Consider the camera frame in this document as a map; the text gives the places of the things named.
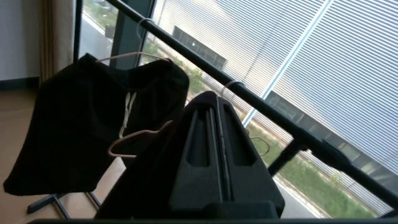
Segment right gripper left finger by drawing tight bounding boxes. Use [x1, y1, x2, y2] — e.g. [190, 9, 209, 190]
[167, 91, 224, 218]

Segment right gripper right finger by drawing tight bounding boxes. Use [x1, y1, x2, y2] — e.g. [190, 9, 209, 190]
[216, 96, 286, 218]

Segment black garment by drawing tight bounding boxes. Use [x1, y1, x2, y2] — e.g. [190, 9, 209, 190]
[95, 91, 218, 218]

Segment black drawstring shorts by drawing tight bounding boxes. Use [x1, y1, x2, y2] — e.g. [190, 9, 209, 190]
[2, 52, 190, 197]

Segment black clothes rack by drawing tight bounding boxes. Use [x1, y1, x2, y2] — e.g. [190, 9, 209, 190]
[26, 0, 398, 218]

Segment beige curtain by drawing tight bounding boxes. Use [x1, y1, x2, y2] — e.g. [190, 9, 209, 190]
[39, 0, 75, 83]

